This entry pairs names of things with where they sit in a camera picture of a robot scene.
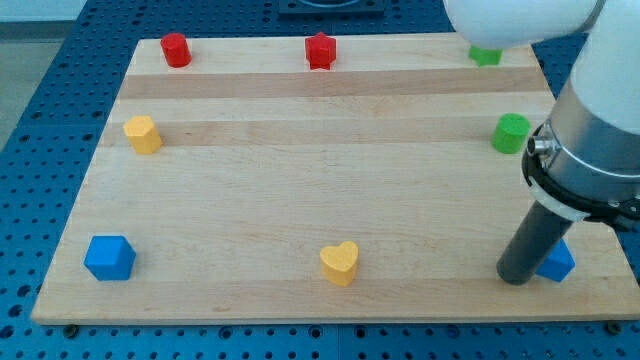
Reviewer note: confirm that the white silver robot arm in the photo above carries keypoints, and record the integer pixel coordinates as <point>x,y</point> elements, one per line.
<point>583,163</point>

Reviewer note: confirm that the wooden board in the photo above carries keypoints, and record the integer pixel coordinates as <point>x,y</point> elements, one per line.
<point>265,162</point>

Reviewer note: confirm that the yellow heart block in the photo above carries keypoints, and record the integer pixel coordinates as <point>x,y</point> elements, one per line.
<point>339,264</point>

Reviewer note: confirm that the red star block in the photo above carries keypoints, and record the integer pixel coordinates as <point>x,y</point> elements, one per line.
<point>320,51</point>

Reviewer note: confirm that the yellow hexagon block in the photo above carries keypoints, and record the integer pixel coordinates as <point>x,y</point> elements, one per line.
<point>142,135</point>

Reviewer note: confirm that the red cylinder block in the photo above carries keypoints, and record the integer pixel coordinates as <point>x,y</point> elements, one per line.
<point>176,50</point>

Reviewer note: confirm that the green cylinder block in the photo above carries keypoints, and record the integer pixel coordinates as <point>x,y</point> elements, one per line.
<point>510,133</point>

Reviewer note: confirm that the green star block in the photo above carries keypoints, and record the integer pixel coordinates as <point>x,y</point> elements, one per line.
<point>485,57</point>

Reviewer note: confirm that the blue cube block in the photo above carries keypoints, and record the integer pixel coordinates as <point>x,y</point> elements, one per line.
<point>110,258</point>

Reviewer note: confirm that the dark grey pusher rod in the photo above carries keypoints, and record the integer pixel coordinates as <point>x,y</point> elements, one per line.
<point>536,237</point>

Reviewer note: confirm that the blue triangle block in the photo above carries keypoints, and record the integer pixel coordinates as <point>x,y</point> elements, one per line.
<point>558,264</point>

